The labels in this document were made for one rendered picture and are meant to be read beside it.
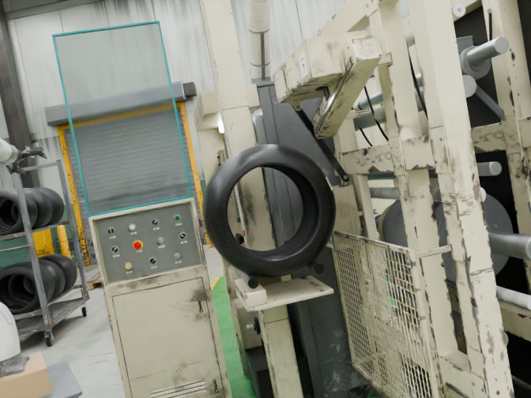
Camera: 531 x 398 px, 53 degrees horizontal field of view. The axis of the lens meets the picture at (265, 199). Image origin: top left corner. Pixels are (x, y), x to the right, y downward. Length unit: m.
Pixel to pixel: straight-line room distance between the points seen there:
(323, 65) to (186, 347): 1.68
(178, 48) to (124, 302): 9.38
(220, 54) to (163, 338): 1.49
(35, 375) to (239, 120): 1.37
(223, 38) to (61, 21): 10.30
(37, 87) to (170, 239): 10.03
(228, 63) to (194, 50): 9.25
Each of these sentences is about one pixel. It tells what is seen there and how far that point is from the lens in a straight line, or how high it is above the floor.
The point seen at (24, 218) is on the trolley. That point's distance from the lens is 5.71.
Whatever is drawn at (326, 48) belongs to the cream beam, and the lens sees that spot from 2.01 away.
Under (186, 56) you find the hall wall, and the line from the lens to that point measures 11.81.
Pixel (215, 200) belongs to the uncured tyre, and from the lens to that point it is 2.13.
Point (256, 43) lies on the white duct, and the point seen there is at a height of 2.04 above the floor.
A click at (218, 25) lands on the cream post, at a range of 2.61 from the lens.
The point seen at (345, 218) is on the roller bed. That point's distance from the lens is 2.55.
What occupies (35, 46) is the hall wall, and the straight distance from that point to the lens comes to 12.86.
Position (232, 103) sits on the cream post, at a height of 1.68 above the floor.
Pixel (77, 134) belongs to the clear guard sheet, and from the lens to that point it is 2.92.
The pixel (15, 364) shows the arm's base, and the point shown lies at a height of 0.78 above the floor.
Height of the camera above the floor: 1.34
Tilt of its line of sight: 3 degrees down
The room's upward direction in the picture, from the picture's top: 11 degrees counter-clockwise
